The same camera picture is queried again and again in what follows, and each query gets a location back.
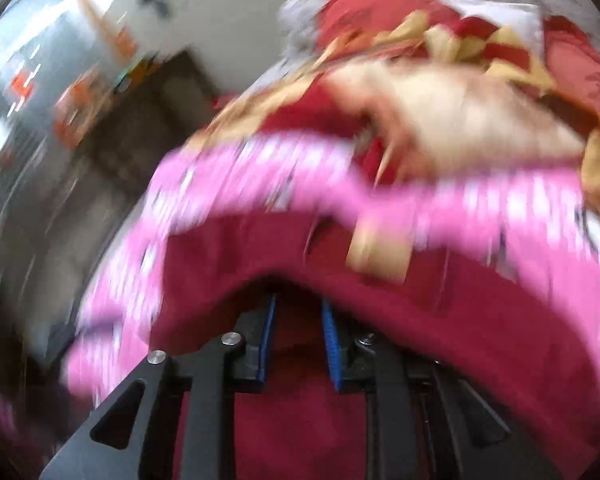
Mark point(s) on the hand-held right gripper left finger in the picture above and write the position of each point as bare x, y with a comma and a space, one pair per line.
266, 345

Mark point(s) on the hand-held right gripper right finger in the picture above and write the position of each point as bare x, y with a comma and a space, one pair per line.
331, 350

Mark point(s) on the dark red garment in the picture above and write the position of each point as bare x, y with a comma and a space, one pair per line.
430, 310

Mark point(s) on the pink penguin print blanket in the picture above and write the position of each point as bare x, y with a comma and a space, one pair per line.
260, 175

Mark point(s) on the dark wooden cabinet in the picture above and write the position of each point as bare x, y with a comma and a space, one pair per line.
145, 125

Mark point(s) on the red and gold blanket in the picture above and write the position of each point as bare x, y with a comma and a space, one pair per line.
455, 110

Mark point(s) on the orange box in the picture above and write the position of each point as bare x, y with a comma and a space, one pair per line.
77, 110

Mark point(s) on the red lace pillow cover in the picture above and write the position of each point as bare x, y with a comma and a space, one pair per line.
580, 60

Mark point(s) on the white pillow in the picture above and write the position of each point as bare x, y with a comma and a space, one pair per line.
520, 15

